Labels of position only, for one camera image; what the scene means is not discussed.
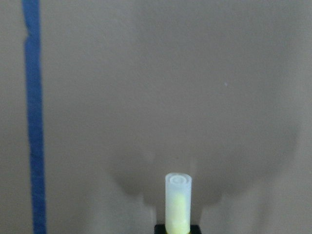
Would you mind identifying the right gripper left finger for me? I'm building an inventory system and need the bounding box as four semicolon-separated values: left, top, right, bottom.
154;225;166;234

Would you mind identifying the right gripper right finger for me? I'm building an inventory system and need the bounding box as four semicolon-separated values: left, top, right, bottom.
190;225;201;234

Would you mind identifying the yellow marker pen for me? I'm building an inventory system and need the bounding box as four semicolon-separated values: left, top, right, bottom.
165;173;192;234

